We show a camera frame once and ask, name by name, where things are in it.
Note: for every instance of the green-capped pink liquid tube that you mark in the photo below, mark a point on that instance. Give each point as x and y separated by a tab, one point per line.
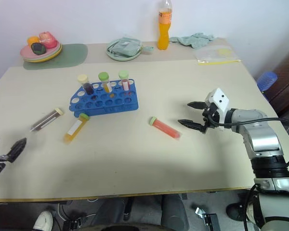
165	127

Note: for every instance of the black power strip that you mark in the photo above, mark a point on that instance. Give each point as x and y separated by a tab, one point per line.
73	223

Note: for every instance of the pale green fabric pouch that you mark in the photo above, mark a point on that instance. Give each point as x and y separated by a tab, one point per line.
124	47

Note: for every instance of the orange soda bottle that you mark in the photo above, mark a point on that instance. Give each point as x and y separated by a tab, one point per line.
164	29

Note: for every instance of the green-capped red liquid tube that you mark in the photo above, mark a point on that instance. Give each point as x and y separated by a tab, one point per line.
124	80

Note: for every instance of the green-capped orange labelled tube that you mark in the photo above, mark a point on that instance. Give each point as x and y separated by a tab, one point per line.
75	128

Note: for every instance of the dark green toy fruit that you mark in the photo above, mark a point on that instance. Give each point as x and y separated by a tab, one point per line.
38	48

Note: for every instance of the pale green cloth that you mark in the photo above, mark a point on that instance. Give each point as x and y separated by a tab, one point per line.
192	40

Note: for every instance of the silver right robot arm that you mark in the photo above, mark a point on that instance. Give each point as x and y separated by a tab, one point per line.
262	134

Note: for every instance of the black shoe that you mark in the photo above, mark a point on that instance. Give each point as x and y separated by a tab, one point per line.
234	211

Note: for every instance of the cream-capped dark liquid tube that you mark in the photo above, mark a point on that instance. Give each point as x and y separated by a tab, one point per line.
47	119

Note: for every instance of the yellow-capped dark liquid tube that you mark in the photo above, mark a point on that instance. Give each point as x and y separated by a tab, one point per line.
86	85

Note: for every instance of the pink plate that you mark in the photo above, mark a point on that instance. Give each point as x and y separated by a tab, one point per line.
26	52

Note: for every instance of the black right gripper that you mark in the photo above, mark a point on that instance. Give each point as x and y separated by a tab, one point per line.
209	118

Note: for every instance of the orange toy fruit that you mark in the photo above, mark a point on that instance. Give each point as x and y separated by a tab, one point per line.
33	40

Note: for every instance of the blue test tube rack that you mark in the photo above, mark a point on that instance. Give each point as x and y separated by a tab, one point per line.
108	103

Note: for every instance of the yellow plate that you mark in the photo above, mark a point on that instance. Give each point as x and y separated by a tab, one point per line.
42	60

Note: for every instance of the stack of plates with food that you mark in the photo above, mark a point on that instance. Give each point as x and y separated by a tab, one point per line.
55	55

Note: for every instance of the green-capped yellow liquid tube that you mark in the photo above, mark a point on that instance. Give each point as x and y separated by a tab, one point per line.
105	83

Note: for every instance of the black box on floor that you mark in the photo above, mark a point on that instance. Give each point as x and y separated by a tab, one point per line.
212	220

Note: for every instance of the pink toy fruit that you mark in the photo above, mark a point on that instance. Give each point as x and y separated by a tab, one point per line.
48	39

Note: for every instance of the dark rounded shape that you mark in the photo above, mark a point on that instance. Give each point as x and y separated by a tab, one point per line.
174	213

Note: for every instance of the green bowl with cloth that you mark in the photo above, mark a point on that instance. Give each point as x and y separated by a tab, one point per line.
120	57

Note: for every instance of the brown wooden cabinet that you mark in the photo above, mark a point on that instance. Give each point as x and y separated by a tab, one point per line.
287	81

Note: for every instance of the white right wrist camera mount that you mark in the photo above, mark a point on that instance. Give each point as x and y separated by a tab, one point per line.
219	99

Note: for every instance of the white shoe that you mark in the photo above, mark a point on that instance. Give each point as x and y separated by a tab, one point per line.
43	220

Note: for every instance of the clear zip bag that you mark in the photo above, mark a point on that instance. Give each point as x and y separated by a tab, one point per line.
216	55

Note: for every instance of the green placemat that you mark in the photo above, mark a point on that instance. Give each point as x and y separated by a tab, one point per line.
73	56

